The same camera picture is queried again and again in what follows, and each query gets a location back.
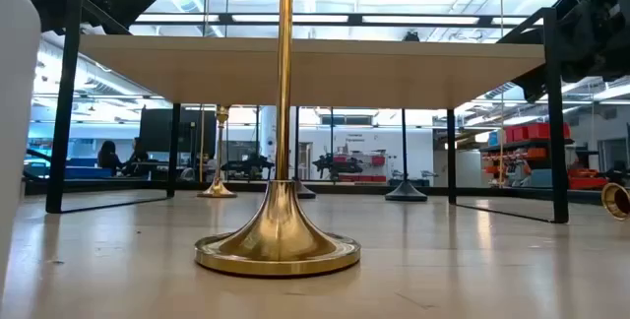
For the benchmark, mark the small red bin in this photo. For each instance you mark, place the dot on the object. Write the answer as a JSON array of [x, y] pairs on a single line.
[[378, 160]]

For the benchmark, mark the black background robot arm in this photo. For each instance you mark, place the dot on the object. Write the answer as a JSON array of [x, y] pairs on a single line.
[[248, 164], [339, 165]]

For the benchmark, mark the wooden shelf with black frame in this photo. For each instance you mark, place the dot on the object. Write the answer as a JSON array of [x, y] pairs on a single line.
[[315, 78]]

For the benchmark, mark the tall gold candlestick holder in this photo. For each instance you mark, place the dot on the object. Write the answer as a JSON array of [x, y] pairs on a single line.
[[278, 240]]

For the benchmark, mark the red storage bin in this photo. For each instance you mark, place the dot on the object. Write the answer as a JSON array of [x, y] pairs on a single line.
[[517, 134], [546, 131]]

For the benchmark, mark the short gold candlestick holder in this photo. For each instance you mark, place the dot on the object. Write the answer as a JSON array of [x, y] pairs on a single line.
[[217, 191]]

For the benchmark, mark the large black monitor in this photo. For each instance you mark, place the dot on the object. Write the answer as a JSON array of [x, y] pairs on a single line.
[[152, 129]]

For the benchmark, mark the black storage rack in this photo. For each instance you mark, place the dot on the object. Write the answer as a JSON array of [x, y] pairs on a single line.
[[526, 161]]

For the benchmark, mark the black overhead beam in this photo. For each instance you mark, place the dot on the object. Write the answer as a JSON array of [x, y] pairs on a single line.
[[418, 19]]

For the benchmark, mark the blue storage bin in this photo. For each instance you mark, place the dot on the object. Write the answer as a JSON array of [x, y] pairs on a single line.
[[493, 138]]

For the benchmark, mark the black ceiling fixture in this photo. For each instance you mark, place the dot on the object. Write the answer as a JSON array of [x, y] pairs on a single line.
[[411, 37]]

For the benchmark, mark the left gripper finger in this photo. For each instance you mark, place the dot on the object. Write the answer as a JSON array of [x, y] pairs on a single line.
[[135, 6]]

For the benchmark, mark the red crate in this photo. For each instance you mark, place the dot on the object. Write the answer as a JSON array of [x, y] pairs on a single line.
[[588, 183]]

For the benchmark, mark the medium gold candlestick holder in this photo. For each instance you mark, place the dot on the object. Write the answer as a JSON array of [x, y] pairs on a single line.
[[607, 202]]

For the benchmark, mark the white plastic housing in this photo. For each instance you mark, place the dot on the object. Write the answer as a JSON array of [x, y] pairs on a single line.
[[17, 112]]

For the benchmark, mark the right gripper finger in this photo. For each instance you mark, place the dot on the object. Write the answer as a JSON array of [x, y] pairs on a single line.
[[529, 90]]

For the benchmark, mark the black table border rail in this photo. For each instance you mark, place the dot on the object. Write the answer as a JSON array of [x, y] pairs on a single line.
[[359, 188]]

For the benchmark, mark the person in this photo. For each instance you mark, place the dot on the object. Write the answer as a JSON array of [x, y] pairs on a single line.
[[108, 159], [138, 157]]

